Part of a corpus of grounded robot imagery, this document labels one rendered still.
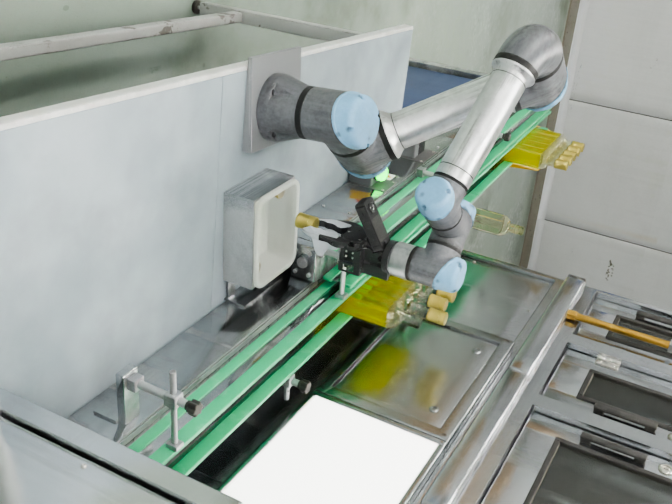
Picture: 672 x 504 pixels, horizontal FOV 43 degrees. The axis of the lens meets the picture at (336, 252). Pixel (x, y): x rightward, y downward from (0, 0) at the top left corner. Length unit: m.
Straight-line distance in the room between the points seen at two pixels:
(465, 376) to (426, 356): 0.12
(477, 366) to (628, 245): 6.25
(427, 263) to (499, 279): 0.91
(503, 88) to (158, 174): 0.69
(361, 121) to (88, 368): 0.74
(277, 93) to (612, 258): 6.78
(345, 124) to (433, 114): 0.22
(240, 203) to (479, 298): 0.94
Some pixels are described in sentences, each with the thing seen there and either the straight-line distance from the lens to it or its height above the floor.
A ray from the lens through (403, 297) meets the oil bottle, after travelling 2.11.
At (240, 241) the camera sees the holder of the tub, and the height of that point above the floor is 0.80.
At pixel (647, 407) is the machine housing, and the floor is 1.67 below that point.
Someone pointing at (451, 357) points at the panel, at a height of 1.20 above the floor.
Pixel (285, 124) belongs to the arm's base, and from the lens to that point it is 1.86.
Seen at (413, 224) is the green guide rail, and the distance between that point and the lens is 2.40.
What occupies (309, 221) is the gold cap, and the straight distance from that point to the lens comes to 1.88.
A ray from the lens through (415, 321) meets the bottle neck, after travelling 2.06.
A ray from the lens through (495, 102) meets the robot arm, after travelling 1.74.
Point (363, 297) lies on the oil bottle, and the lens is 2.09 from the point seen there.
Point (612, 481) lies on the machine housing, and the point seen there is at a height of 1.66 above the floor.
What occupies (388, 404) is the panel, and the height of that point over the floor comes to 1.15.
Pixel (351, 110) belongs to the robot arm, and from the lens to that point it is 1.79.
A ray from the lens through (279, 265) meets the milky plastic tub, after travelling 2.01.
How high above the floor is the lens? 1.73
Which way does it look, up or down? 23 degrees down
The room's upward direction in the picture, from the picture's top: 108 degrees clockwise
